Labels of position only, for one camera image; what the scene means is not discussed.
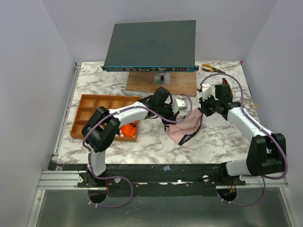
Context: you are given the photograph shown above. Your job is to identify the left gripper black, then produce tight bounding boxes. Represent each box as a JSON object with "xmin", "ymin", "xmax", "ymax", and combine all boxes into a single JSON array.
[{"xmin": 156, "ymin": 102, "xmax": 179, "ymax": 126}]

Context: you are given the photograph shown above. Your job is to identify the pink navy-trimmed underwear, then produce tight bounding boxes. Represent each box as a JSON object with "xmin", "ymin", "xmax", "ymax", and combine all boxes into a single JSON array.
[{"xmin": 165, "ymin": 108, "xmax": 203, "ymax": 146}]

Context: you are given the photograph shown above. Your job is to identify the brown compartment tray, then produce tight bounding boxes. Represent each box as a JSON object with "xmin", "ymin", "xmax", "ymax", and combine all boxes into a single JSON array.
[{"xmin": 70, "ymin": 94, "xmax": 140, "ymax": 139}]

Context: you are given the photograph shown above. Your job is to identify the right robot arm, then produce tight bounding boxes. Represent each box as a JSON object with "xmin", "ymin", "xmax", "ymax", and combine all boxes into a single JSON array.
[{"xmin": 199, "ymin": 83, "xmax": 286, "ymax": 185}]

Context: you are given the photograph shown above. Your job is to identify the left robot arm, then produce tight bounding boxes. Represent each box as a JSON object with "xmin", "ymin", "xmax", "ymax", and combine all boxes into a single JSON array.
[{"xmin": 81, "ymin": 87, "xmax": 179, "ymax": 187}]

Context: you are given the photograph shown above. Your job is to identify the wooden base board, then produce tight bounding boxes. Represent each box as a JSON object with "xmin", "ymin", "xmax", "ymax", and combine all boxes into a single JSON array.
[{"xmin": 125, "ymin": 72, "xmax": 197, "ymax": 97}]

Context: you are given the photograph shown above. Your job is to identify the red black utility knife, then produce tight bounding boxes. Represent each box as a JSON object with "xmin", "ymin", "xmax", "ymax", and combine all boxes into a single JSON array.
[{"xmin": 222, "ymin": 78, "xmax": 233, "ymax": 98}]

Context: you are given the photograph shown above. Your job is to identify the orange rolled cloth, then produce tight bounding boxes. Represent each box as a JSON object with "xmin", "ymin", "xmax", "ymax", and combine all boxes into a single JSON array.
[{"xmin": 120, "ymin": 124, "xmax": 136, "ymax": 137}]

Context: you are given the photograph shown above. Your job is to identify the white rolled cloth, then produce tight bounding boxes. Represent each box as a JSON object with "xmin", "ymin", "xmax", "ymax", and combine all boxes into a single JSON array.
[{"xmin": 99, "ymin": 123, "xmax": 107, "ymax": 129}]

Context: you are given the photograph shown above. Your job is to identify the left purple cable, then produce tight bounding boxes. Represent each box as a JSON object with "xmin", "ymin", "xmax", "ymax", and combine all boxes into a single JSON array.
[{"xmin": 82, "ymin": 94, "xmax": 192, "ymax": 182}]

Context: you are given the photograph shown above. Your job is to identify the purple cable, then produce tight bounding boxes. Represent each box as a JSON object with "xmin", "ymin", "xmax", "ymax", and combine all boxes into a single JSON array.
[
  {"xmin": 200, "ymin": 72, "xmax": 289, "ymax": 178},
  {"xmin": 82, "ymin": 94, "xmax": 192, "ymax": 182}
]

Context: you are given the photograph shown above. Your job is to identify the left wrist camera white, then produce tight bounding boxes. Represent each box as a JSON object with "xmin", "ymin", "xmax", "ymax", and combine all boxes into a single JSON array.
[{"xmin": 172, "ymin": 98, "xmax": 187, "ymax": 114}]

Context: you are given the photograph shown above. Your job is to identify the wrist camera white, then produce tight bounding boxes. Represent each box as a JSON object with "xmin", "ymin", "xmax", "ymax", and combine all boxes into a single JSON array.
[
  {"xmin": 172, "ymin": 98, "xmax": 187, "ymax": 114},
  {"xmin": 197, "ymin": 83, "xmax": 213, "ymax": 101}
]

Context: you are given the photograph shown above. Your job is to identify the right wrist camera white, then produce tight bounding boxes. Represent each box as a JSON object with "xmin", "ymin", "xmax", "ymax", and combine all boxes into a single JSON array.
[{"xmin": 197, "ymin": 83, "xmax": 213, "ymax": 101}]

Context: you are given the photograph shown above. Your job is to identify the grey metal stand bracket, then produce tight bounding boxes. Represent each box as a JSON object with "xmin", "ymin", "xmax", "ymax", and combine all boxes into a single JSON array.
[{"xmin": 154, "ymin": 72, "xmax": 170, "ymax": 85}]

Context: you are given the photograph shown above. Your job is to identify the yellow handled pliers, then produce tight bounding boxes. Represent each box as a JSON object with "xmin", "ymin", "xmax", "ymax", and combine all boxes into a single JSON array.
[{"xmin": 201, "ymin": 63, "xmax": 225, "ymax": 73}]

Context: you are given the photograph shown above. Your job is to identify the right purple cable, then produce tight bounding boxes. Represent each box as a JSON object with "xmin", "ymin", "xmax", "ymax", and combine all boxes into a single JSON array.
[{"xmin": 200, "ymin": 72, "xmax": 289, "ymax": 178}]

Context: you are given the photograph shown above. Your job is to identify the network switch grey blue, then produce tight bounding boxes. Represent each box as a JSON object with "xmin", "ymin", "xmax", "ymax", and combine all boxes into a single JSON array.
[{"xmin": 102, "ymin": 20, "xmax": 199, "ymax": 72}]

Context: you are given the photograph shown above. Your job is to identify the black mounting rail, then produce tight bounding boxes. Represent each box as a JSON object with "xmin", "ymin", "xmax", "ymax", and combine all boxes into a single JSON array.
[{"xmin": 77, "ymin": 163, "xmax": 247, "ymax": 198}]

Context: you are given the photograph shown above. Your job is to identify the aluminium frame rail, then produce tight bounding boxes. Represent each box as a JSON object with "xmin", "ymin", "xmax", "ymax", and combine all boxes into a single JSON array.
[{"xmin": 37, "ymin": 62, "xmax": 81, "ymax": 190}]

